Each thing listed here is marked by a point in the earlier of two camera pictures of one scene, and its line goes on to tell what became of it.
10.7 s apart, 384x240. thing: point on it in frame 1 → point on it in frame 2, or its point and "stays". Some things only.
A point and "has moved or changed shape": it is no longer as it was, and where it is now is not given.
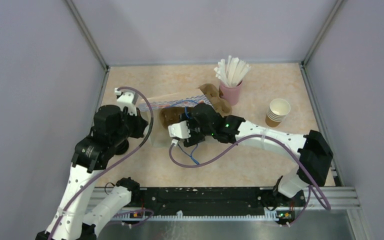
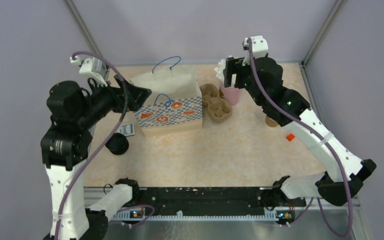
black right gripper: (194, 139) → (234, 66)
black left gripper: (140, 123) → (137, 95)
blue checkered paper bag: (151, 108) has moved or changed shape
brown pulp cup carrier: (214, 96) stays
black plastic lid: (122, 147) stays
